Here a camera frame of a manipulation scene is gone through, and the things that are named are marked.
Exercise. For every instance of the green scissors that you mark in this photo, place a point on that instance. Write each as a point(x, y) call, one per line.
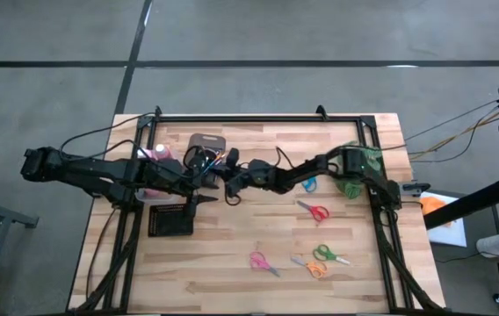
point(332, 256)

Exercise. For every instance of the orange scissors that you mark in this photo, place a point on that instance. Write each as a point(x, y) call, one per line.
point(306, 263)

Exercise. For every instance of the grey metal table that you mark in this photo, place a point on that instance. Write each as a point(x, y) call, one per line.
point(16, 215)

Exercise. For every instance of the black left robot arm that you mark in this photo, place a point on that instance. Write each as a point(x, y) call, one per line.
point(91, 169)

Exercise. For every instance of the clear plastic bin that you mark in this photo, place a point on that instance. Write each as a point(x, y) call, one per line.
point(144, 198)

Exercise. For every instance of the black mesh basket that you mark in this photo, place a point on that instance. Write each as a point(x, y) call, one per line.
point(168, 221)

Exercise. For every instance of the dark pink paint bottle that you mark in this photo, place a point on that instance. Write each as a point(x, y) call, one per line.
point(164, 152)

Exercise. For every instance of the smoky grey plastic bin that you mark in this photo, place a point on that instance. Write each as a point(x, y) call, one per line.
point(207, 141)

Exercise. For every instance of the blue scissors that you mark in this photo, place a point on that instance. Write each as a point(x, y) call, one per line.
point(308, 186)

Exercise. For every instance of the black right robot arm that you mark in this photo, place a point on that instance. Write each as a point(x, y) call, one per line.
point(311, 169)

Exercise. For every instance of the white paper towel roll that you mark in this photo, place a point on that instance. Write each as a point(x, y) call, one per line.
point(495, 245)

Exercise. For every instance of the white board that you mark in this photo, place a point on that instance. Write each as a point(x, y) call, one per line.
point(449, 234)

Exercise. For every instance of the red scissors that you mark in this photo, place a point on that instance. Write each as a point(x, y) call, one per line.
point(310, 207)

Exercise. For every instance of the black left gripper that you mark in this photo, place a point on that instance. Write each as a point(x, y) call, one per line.
point(172, 175)

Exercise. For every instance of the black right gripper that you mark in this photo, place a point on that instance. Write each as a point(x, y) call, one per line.
point(258, 174)

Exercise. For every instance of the black metal bar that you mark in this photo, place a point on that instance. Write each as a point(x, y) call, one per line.
point(473, 202)

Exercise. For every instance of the pink scissors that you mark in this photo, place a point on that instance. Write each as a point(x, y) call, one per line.
point(267, 266)

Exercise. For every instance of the green striped potted plant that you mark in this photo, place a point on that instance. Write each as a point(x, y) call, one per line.
point(351, 189)

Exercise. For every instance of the orange cloth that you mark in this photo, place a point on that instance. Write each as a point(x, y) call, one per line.
point(434, 204)

